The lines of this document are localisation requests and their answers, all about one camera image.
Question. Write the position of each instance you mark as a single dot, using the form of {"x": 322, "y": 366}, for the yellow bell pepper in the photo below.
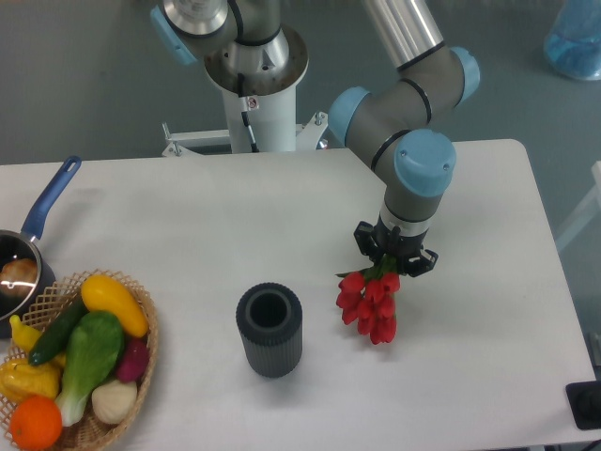
{"x": 20, "y": 380}

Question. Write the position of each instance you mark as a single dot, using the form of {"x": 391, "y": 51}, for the black device at edge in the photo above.
{"x": 584, "y": 401}

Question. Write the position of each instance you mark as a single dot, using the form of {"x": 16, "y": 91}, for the woven wicker basket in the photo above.
{"x": 90, "y": 433}

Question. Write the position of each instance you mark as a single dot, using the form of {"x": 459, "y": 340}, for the green cucumber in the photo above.
{"x": 55, "y": 338}

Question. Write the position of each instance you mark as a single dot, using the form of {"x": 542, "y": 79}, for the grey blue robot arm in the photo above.
{"x": 389, "y": 132}

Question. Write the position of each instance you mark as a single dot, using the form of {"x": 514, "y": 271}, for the red tulip bouquet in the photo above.
{"x": 366, "y": 298}

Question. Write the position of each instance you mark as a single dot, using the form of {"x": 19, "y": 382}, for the dark grey ribbed vase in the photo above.
{"x": 269, "y": 318}

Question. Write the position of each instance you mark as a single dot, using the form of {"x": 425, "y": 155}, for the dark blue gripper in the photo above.
{"x": 375, "y": 241}

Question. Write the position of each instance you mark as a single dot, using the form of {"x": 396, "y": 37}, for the blue handled saucepan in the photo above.
{"x": 24, "y": 243}

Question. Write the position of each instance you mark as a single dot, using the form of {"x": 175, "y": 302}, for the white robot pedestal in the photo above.
{"x": 258, "y": 85}

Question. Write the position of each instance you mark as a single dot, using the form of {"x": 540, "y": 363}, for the blue transparent container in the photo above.
{"x": 572, "y": 45}

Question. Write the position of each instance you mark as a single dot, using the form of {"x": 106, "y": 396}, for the brown bread roll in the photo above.
{"x": 18, "y": 278}

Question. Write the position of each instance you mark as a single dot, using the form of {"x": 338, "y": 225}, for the yellow banana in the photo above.
{"x": 23, "y": 335}

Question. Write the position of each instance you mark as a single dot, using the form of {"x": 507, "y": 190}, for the white garlic bulb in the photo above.
{"x": 112, "y": 401}

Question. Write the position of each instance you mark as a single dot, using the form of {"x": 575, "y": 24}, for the purple radish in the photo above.
{"x": 134, "y": 361}

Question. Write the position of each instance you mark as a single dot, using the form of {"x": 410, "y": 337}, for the orange fruit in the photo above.
{"x": 36, "y": 423}

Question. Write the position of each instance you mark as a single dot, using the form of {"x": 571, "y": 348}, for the green bok choy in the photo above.
{"x": 92, "y": 351}

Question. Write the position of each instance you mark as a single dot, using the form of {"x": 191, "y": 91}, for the yellow squash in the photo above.
{"x": 101, "y": 292}

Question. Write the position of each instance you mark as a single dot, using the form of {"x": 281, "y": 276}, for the white frame at right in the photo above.
{"x": 585, "y": 210}

